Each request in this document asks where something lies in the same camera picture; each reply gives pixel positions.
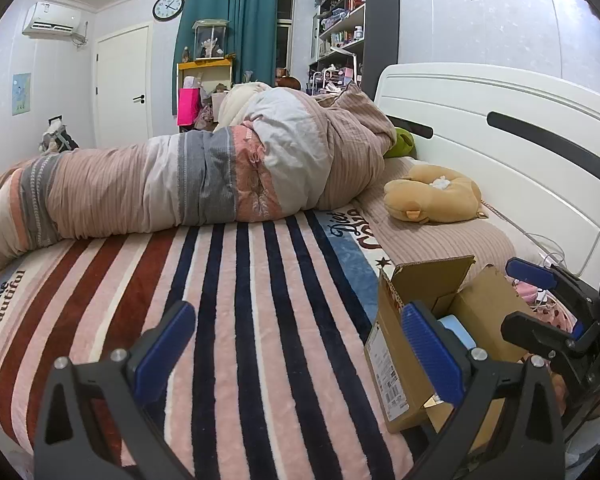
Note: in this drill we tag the striped fleece blanket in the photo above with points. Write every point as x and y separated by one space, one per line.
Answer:
260 310

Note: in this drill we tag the teal curtain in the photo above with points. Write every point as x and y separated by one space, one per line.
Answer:
240 25

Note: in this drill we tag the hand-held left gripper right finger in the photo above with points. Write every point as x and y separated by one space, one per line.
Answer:
432 360

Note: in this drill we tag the pink polka dot bedsheet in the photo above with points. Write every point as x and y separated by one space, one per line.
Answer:
557 319

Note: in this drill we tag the glass display case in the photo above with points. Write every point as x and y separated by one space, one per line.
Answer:
210 40

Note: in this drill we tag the white bed headboard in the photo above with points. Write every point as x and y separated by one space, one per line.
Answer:
480 100

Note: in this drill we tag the white air conditioner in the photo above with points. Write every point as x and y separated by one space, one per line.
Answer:
50 17

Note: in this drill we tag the window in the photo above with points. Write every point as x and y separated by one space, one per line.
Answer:
285 35

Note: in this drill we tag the green plush toy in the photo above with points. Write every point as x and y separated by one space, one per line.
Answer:
402 142

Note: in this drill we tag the reddish brown fuzzy object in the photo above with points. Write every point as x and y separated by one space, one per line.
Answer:
288 83

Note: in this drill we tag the white door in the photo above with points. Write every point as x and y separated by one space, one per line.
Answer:
122 85

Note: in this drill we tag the bright pink bag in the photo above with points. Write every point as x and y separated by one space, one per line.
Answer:
188 107

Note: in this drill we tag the round wall clock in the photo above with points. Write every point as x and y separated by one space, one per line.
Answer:
168 6

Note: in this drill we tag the rolled pink grey duvet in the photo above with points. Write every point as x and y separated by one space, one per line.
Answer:
155 185

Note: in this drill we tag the yellow shelf unit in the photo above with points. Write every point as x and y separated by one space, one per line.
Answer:
205 64

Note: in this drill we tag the brown cardboard box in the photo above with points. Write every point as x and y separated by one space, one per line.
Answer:
385 360

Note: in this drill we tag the pink ribbed pillow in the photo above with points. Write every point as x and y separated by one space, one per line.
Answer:
440 245

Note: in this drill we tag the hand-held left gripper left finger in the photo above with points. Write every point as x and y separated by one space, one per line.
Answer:
162 345

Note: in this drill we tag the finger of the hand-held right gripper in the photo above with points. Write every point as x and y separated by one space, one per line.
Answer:
530 272
530 330

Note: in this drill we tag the small blue wall poster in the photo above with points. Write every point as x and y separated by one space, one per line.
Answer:
21 94

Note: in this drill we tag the dark bookshelf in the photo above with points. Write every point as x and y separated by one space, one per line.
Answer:
380 20

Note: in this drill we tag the grey backpack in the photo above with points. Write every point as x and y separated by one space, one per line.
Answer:
57 137

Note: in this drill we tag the brown plush toy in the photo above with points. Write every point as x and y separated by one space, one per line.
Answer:
415 205

